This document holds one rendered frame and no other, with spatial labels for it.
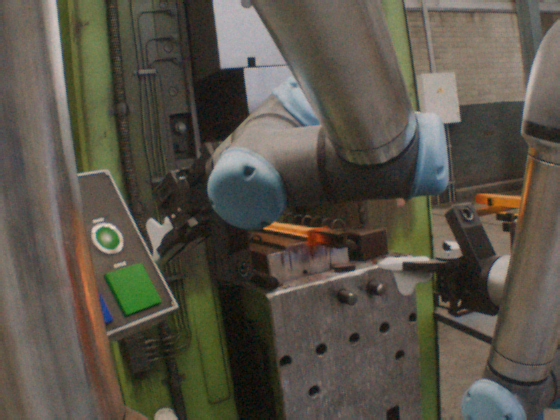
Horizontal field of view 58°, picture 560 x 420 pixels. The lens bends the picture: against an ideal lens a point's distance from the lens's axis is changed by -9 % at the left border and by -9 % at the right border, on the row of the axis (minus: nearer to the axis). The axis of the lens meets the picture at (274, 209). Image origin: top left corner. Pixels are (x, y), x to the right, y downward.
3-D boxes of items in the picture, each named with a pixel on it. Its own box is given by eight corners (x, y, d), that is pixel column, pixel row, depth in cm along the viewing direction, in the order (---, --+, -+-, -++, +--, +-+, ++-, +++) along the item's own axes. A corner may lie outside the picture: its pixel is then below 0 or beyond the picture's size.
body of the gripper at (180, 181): (187, 187, 79) (235, 138, 72) (215, 238, 78) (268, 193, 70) (146, 195, 73) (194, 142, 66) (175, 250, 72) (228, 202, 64)
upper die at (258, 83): (331, 106, 119) (326, 64, 118) (249, 114, 111) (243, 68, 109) (250, 122, 157) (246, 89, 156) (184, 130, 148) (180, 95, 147)
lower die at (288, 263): (349, 265, 124) (345, 228, 123) (270, 285, 115) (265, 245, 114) (266, 244, 161) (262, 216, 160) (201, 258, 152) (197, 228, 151)
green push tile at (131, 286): (162, 301, 88) (142, 261, 89) (127, 315, 82) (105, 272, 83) (157, 305, 89) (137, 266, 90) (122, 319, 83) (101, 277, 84)
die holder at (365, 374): (423, 424, 130) (414, 254, 125) (293, 482, 113) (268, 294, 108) (310, 363, 180) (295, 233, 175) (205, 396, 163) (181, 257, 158)
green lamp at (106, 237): (124, 249, 88) (120, 223, 87) (97, 255, 85) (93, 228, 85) (121, 247, 90) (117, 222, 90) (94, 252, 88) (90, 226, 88)
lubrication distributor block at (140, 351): (161, 380, 116) (150, 322, 114) (135, 387, 113) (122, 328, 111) (157, 375, 119) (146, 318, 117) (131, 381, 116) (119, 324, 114)
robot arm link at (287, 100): (280, 86, 55) (300, 59, 61) (217, 149, 61) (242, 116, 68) (336, 139, 56) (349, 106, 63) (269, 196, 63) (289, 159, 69)
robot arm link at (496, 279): (507, 264, 69) (542, 251, 72) (481, 260, 73) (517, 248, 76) (508, 318, 70) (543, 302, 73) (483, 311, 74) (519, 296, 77)
